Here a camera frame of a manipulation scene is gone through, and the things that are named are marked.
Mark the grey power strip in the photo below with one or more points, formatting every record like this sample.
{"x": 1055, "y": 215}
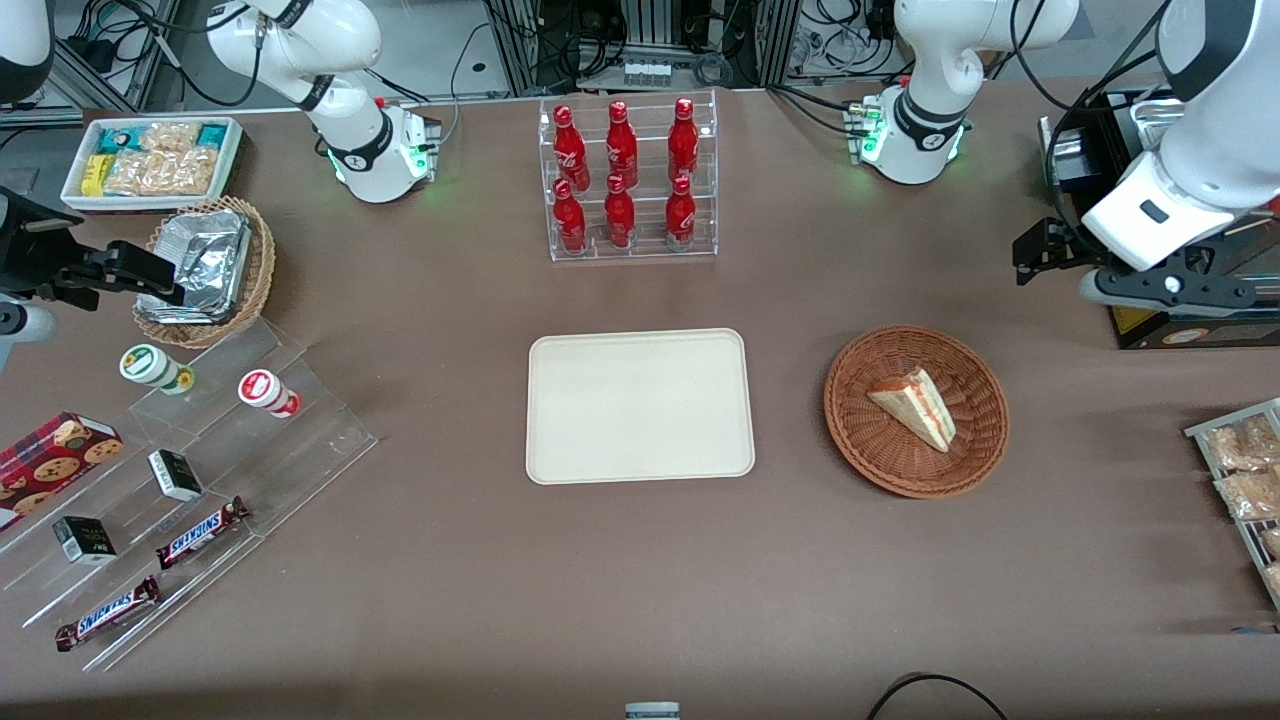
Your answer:
{"x": 645, "y": 72}

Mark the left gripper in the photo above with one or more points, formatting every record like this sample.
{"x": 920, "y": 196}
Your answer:
{"x": 1062, "y": 243}

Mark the brown woven round basket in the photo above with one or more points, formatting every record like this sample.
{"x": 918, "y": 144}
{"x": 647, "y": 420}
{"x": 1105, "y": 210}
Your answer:
{"x": 880, "y": 450}

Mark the Snickers bar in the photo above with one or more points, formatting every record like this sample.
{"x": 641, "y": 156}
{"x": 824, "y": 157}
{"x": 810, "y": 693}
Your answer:
{"x": 105, "y": 613}
{"x": 200, "y": 533}

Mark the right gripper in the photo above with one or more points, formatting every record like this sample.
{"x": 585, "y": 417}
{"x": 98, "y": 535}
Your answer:
{"x": 30, "y": 243}

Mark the clear acrylic bottle rack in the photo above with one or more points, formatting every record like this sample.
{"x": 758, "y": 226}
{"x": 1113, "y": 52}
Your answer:
{"x": 650, "y": 250}

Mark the clear cracker bag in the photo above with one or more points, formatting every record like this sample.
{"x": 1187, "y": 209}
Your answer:
{"x": 170, "y": 135}
{"x": 160, "y": 172}
{"x": 1245, "y": 445}
{"x": 1271, "y": 542}
{"x": 1250, "y": 495}

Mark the red lidded cup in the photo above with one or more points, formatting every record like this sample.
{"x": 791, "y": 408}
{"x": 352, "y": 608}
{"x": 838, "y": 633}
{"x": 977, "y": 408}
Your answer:
{"x": 260, "y": 388}

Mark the black machine yellow panel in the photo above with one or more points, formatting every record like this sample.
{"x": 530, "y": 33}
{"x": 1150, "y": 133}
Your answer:
{"x": 1140, "y": 327}

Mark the teal snack packet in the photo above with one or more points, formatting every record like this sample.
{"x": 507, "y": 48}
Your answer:
{"x": 212, "y": 135}
{"x": 120, "y": 140}

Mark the red cookie box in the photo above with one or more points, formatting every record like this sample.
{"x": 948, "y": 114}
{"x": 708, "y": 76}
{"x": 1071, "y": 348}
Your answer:
{"x": 50, "y": 465}

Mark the green lidded cup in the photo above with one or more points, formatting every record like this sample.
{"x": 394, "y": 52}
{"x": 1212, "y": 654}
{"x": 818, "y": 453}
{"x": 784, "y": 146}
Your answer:
{"x": 145, "y": 365}

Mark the grey small device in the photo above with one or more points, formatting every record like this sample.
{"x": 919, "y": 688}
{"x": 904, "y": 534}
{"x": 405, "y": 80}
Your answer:
{"x": 652, "y": 712}

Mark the aluminium foil container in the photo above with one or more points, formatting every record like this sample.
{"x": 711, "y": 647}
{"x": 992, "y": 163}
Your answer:
{"x": 205, "y": 255}

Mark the cream rectangular tray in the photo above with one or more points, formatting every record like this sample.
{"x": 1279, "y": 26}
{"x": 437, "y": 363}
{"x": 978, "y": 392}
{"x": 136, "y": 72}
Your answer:
{"x": 640, "y": 405}

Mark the triangular sandwich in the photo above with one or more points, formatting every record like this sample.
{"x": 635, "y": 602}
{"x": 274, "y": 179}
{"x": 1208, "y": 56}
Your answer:
{"x": 920, "y": 405}

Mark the clear acrylic stepped display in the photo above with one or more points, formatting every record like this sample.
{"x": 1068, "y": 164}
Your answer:
{"x": 330, "y": 440}

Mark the small black box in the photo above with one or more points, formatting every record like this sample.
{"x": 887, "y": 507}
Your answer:
{"x": 175, "y": 475}
{"x": 85, "y": 540}

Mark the aluminium profile frame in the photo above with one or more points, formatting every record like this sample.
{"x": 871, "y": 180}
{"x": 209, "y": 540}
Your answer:
{"x": 520, "y": 40}
{"x": 90, "y": 80}

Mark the red cola bottle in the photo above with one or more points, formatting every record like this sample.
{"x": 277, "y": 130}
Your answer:
{"x": 680, "y": 212}
{"x": 683, "y": 140}
{"x": 569, "y": 218}
{"x": 570, "y": 148}
{"x": 619, "y": 215}
{"x": 621, "y": 145}

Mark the light wicker basket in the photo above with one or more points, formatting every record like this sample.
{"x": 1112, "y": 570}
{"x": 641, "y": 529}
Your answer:
{"x": 262, "y": 260}

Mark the yellow snack packet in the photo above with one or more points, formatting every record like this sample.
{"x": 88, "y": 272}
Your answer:
{"x": 95, "y": 175}

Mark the white rectangular snack bin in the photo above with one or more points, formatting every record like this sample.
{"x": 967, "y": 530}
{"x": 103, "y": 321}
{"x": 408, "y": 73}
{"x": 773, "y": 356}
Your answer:
{"x": 232, "y": 160}

